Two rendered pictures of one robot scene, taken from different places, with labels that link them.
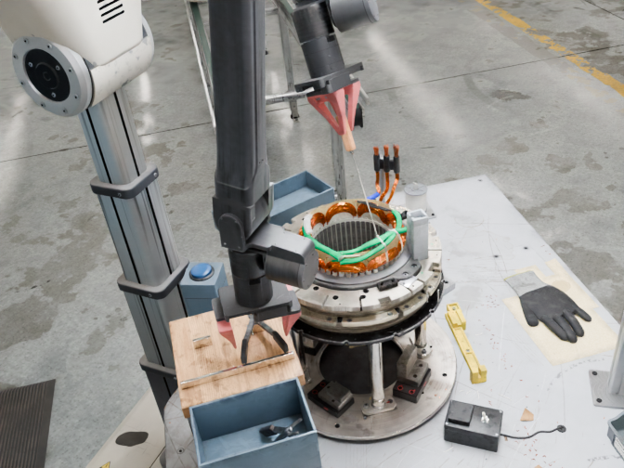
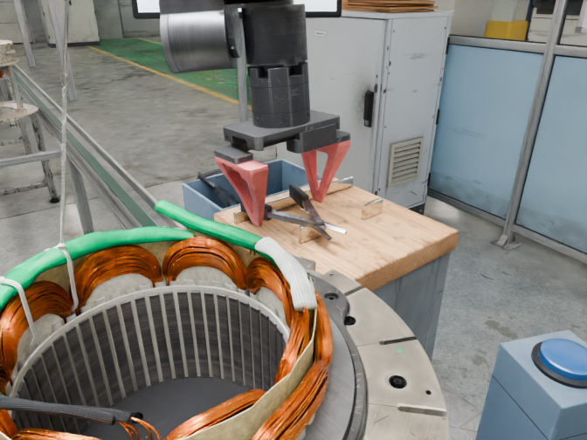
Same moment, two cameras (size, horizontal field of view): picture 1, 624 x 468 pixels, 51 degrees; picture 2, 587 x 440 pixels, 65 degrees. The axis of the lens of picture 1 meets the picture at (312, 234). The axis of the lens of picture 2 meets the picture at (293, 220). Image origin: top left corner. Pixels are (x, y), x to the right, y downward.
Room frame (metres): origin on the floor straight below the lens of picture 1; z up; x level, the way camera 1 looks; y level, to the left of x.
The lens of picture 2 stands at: (1.17, -0.09, 1.30)
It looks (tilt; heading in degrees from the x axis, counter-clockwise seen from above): 26 degrees down; 154
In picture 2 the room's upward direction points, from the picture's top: straight up
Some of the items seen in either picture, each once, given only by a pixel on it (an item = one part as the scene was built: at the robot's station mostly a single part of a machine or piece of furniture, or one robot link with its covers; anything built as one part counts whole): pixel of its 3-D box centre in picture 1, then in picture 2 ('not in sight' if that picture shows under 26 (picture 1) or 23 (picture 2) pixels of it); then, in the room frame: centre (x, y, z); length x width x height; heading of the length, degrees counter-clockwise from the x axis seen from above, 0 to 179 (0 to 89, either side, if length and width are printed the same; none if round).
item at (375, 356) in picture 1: (376, 370); not in sight; (0.83, -0.09, 0.91); 0.02 x 0.02 x 0.21
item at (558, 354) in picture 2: (201, 270); (568, 357); (1.02, 0.22, 1.04); 0.04 x 0.04 x 0.01
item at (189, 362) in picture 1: (233, 351); (331, 230); (0.78, 0.15, 1.05); 0.20 x 0.19 x 0.02; 12
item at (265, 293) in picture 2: not in sight; (274, 303); (0.95, 0.01, 1.12); 0.05 x 0.01 x 0.02; 15
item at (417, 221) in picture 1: (418, 235); not in sight; (0.92, -0.18, 1.14); 0.03 x 0.03 x 0.09; 15
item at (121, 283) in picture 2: not in sight; (117, 285); (0.88, -0.08, 1.12); 0.05 x 0.01 x 0.02; 105
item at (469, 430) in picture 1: (473, 423); not in sight; (0.76, -0.25, 0.81); 0.10 x 0.06 x 0.06; 66
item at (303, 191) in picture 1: (281, 251); not in sight; (1.21, 0.07, 0.92); 0.25 x 0.11 x 0.28; 120
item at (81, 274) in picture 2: not in sight; (115, 275); (0.89, -0.08, 1.12); 0.06 x 0.02 x 0.04; 105
